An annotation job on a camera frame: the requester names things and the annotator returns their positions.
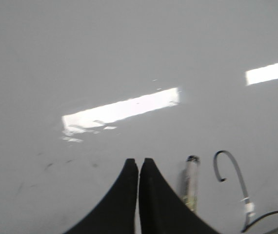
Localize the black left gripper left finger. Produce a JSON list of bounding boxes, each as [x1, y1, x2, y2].
[[66, 158, 139, 234]]

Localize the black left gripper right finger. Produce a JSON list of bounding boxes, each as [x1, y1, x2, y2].
[[139, 158, 217, 234]]

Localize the white black whiteboard marker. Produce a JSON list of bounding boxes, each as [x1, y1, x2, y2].
[[179, 155, 200, 213]]

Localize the white whiteboard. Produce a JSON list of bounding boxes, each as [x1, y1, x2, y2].
[[0, 0, 278, 234]]

